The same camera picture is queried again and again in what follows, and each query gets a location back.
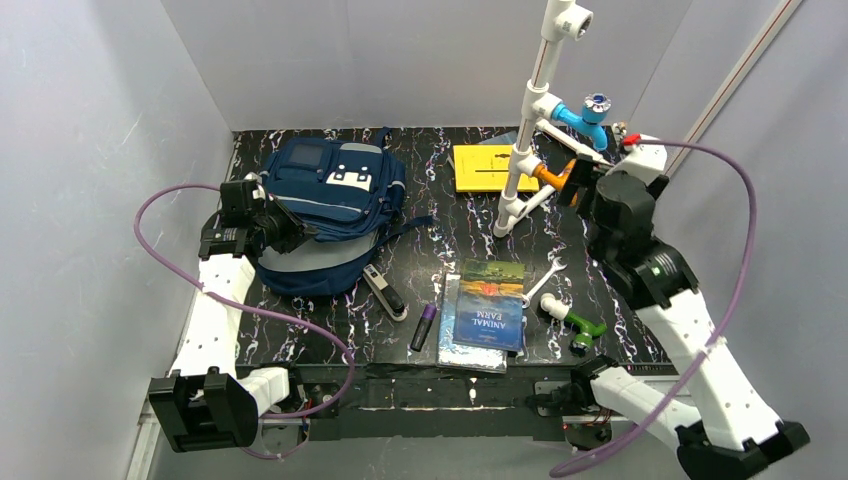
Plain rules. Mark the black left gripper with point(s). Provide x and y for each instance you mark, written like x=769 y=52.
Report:
x=279 y=225

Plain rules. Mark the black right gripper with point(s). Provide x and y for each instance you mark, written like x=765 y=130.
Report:
x=585 y=175

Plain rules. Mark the navy blue student backpack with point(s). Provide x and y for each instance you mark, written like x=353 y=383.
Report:
x=351 y=193

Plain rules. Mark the yellow notebook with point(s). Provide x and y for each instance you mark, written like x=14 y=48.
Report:
x=481 y=168

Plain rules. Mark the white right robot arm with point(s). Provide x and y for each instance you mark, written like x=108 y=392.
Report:
x=726 y=431

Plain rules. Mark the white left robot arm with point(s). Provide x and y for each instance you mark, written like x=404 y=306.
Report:
x=211 y=338

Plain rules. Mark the blue plastic tap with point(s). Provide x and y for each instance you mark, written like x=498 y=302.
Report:
x=588 y=122

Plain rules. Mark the orange plastic tap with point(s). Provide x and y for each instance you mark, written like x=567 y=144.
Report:
x=553 y=179

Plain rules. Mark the dark blue 1984 book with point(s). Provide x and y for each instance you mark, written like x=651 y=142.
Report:
x=507 y=138

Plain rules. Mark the silver wrench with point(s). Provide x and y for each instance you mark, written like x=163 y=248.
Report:
x=557 y=265

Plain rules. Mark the purple black marker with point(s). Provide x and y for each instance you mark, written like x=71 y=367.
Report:
x=423 y=327

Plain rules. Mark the green white plastic tap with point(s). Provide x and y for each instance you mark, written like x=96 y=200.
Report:
x=586 y=331

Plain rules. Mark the white pole with red stripe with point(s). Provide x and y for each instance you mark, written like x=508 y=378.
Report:
x=773 y=25

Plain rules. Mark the Animal Farm book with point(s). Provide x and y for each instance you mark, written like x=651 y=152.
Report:
x=489 y=309

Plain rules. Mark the blue book underneath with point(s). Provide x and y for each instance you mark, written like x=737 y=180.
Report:
x=453 y=355

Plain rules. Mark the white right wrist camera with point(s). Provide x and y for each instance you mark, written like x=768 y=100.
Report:
x=645 y=162

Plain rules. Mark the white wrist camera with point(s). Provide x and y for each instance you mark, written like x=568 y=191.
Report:
x=645 y=162
x=255 y=186

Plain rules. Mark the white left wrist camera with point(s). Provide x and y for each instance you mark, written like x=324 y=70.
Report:
x=255 y=186

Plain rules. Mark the white PVC pipe frame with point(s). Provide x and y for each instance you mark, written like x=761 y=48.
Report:
x=562 y=20

